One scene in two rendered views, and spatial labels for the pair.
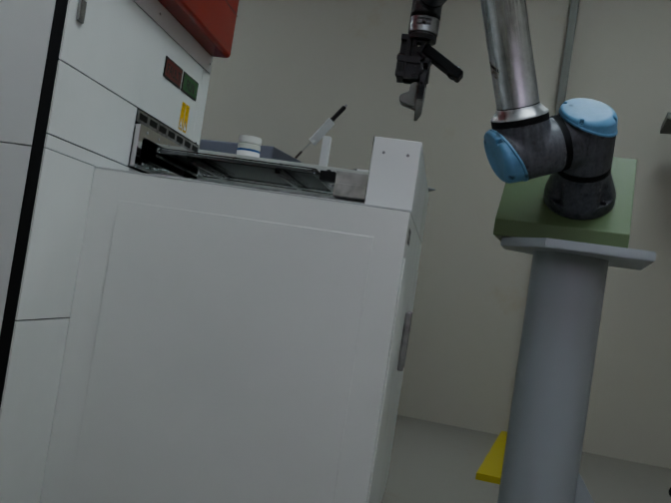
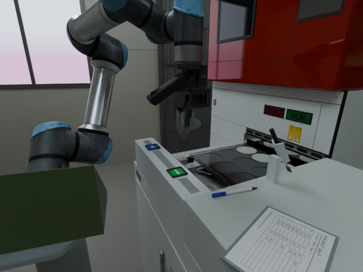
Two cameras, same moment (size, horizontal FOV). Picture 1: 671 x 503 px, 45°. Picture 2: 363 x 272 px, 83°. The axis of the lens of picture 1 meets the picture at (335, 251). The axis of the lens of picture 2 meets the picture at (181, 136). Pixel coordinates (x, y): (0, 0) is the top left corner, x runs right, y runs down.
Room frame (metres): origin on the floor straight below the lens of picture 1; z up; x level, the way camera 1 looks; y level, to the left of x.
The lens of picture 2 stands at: (2.49, -0.47, 1.29)
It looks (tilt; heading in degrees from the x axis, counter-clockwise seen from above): 18 degrees down; 146
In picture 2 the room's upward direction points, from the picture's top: straight up
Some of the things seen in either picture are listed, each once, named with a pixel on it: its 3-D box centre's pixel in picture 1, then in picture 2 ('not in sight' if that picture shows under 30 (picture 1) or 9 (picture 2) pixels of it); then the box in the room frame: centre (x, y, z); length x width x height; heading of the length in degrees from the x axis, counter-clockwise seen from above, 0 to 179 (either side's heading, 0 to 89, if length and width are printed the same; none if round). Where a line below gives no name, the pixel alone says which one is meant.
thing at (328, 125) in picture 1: (321, 142); (278, 160); (2.18, 0.08, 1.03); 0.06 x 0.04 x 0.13; 82
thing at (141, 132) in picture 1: (168, 161); (275, 154); (1.97, 0.44, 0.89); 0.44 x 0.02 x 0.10; 172
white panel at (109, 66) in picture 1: (144, 92); (254, 121); (1.80, 0.47, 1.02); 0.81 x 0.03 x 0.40; 172
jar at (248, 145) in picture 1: (248, 153); not in sight; (2.46, 0.31, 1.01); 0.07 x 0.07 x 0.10
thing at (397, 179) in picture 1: (399, 192); (163, 175); (1.84, -0.12, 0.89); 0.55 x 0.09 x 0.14; 172
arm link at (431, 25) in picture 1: (423, 28); (188, 55); (2.02, -0.13, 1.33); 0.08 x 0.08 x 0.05
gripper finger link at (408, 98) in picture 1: (410, 100); (186, 122); (2.00, -0.13, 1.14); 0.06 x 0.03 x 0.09; 82
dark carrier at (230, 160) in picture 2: (253, 172); (244, 162); (1.96, 0.23, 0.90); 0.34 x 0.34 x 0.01; 82
